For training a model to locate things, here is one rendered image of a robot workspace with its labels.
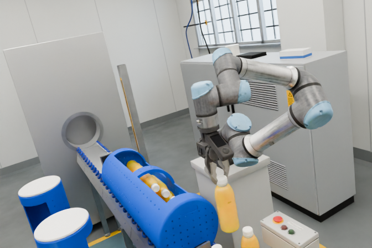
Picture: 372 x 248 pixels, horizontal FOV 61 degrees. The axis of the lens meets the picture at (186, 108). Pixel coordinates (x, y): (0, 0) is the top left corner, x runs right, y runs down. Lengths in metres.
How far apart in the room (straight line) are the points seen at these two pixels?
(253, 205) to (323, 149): 1.28
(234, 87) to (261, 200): 0.92
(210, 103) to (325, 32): 2.77
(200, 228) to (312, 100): 0.69
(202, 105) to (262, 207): 0.96
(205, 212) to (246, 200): 0.42
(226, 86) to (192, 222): 0.61
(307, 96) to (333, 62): 1.60
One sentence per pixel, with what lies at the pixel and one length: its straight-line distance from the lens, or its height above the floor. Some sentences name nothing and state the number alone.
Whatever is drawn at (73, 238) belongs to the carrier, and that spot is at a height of 1.00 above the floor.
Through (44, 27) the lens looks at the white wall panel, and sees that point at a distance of 6.18.
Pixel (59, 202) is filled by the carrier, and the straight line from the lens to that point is 2.43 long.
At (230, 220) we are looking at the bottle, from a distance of 1.21.
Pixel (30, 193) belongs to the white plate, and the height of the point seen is 1.04.
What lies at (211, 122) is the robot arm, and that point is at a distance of 1.06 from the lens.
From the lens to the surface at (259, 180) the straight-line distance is 1.78.
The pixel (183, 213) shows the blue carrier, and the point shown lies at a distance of 1.34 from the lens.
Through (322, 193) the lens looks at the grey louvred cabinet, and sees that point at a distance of 3.10.
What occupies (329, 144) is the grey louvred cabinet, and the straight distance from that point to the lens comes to 2.99.
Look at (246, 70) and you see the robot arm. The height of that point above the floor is 1.71.
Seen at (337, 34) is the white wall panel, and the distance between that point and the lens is 3.86.
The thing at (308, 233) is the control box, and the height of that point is 1.10.
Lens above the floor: 1.90
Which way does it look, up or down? 14 degrees down
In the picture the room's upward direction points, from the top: 11 degrees counter-clockwise
